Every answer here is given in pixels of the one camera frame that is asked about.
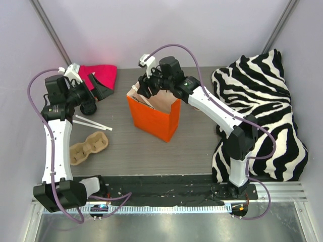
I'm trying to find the orange paper gift bag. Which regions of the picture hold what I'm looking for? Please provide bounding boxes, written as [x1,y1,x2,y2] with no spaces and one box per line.
[127,87,181,143]

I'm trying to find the brown cardboard cup carrier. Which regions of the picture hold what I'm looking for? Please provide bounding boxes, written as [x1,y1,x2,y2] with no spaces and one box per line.
[70,132,109,166]

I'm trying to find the white straw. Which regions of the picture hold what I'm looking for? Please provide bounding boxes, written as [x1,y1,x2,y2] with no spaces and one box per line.
[132,85,138,93]
[73,115,113,131]

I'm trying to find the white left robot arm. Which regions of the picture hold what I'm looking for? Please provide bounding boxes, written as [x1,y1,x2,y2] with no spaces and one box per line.
[33,74,107,212]

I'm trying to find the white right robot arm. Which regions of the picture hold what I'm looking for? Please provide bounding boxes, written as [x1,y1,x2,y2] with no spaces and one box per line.
[137,54,257,199]

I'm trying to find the folded pink shirt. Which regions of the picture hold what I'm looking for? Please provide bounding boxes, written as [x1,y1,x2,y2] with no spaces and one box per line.
[78,65,117,90]

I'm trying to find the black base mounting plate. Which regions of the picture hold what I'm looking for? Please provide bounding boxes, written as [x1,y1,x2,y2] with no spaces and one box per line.
[102,174,258,207]

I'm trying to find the zebra print blanket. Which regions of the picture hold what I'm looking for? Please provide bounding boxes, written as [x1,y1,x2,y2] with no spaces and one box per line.
[211,49,309,182]

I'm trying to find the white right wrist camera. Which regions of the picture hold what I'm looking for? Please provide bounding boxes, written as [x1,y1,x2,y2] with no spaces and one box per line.
[138,54,157,78]

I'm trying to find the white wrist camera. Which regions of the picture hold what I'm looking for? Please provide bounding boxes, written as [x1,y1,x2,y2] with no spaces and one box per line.
[138,54,157,78]
[58,63,83,87]

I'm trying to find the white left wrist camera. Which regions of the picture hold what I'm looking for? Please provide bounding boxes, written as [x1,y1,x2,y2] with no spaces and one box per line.
[58,63,83,87]

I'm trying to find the aluminium front rail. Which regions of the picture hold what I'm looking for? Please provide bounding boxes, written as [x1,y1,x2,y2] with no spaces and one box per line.
[31,181,309,215]

